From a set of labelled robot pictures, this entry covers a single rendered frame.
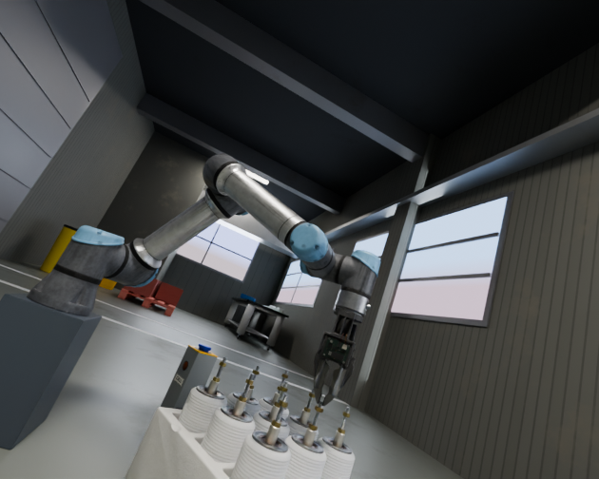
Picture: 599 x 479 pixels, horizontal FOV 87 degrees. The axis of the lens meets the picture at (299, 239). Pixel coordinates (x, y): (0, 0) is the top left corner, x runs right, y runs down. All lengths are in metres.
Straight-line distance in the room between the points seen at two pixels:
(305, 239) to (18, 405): 0.76
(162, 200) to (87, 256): 6.76
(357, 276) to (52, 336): 0.75
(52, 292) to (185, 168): 7.07
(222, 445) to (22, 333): 0.54
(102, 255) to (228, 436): 0.58
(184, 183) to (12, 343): 6.99
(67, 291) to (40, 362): 0.17
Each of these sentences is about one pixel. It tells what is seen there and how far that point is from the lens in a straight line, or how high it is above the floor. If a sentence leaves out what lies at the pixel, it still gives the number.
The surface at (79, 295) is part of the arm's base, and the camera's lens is 1.02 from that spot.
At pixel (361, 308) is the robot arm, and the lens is 0.76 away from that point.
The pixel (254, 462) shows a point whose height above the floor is 0.23.
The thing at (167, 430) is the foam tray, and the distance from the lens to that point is 0.87.
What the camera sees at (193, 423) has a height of 0.19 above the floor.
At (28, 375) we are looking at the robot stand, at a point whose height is 0.15.
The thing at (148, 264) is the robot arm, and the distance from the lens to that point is 1.08.
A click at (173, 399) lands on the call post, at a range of 1.04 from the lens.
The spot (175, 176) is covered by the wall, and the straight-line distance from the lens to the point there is 7.89.
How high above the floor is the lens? 0.46
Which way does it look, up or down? 16 degrees up
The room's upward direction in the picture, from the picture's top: 22 degrees clockwise
